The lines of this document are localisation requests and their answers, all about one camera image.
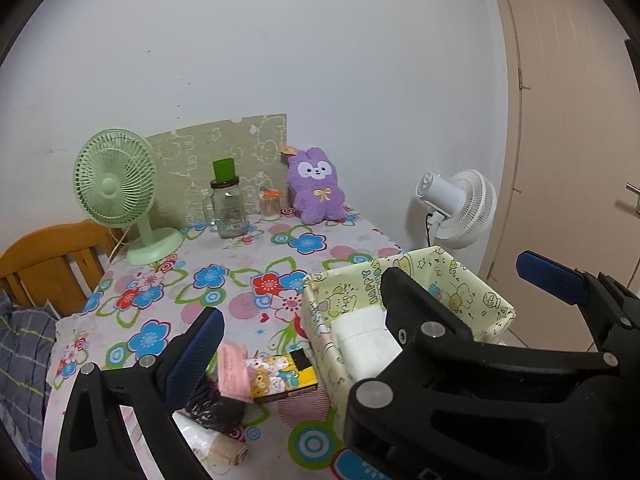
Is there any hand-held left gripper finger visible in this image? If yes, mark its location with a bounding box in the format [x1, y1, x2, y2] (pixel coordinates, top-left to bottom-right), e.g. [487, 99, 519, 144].
[57, 306, 227, 480]

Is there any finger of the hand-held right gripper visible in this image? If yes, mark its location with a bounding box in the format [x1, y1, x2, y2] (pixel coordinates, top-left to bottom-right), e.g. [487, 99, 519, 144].
[516, 251, 640, 361]
[344, 266, 623, 480]

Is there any pink tissue pack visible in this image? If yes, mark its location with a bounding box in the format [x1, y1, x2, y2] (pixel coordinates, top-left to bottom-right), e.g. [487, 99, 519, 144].
[217, 342, 257, 404]

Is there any black plastic bag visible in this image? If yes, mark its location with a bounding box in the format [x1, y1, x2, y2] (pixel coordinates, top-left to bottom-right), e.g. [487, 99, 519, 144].
[187, 377, 247, 434]

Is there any cartoon print fabric storage box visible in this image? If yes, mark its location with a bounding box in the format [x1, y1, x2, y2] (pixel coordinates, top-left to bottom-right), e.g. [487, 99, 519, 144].
[300, 245, 517, 411]

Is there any yellow cartoon tissue pack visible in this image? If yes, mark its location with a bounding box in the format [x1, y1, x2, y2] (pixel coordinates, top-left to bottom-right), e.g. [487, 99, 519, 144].
[245, 352, 319, 403]

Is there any clear plastic wrapped pack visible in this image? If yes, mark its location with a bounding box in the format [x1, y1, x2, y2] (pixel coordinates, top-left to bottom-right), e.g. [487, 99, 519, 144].
[172, 410, 250, 467]

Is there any floral tablecloth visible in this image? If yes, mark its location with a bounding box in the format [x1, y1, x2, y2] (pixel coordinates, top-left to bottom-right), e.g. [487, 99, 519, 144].
[42, 205, 501, 480]

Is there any white fan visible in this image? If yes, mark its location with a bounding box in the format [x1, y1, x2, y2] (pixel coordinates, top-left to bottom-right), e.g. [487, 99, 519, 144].
[416, 169, 497, 250]

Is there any glass mug jar black lid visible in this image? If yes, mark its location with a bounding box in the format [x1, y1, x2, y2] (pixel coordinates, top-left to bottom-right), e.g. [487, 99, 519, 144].
[200, 177, 249, 239]

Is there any purple plush bunny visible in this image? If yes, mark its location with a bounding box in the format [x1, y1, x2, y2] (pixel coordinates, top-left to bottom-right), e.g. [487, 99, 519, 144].
[280, 144, 347, 226]

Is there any cotton swab jar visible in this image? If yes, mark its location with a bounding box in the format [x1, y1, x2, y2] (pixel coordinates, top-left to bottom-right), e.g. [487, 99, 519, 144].
[258, 187, 284, 221]

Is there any beige door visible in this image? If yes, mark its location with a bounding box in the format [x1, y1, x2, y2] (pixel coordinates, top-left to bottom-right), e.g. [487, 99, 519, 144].
[484, 0, 640, 354]

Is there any grey plaid blanket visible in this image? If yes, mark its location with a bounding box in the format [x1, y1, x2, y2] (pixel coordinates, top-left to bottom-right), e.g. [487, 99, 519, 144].
[0, 292, 58, 461]

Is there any wooden chair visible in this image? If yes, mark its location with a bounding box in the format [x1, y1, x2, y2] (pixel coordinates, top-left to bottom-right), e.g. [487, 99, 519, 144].
[0, 220, 121, 318]

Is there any green plastic cup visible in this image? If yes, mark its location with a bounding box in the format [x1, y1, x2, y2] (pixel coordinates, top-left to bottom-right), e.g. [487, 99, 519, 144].
[212, 158, 236, 184]

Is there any green desk fan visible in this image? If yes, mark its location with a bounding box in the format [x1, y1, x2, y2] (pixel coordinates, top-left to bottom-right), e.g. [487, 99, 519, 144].
[74, 129, 185, 266]

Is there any green cartoon print board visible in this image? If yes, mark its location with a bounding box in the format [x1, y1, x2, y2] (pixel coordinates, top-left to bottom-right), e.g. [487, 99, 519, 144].
[146, 113, 288, 227]

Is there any door handle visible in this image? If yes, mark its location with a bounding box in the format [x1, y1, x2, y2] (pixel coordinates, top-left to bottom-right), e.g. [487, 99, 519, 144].
[616, 183, 640, 217]

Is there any beige fan cable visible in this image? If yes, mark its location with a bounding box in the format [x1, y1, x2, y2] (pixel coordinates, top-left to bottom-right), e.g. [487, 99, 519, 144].
[106, 226, 132, 262]

